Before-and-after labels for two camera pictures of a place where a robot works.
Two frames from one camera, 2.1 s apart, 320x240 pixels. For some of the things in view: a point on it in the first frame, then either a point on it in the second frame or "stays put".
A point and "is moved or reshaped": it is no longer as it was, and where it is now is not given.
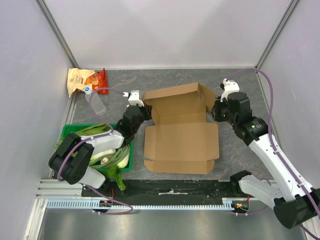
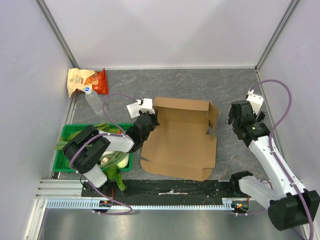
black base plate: [163, 190] stays put
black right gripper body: [216, 111] → [235, 116]
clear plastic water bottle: [97, 104] stays put
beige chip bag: [78, 79] stays put
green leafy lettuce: [113, 172] stays put
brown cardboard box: [181, 141] is moved or reshaped
